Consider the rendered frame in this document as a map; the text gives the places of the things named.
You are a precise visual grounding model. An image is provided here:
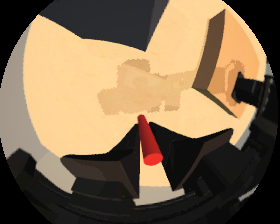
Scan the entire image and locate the red tapered peg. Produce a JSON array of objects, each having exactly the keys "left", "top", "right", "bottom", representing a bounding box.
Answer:
[{"left": 137, "top": 114, "right": 164, "bottom": 166}]

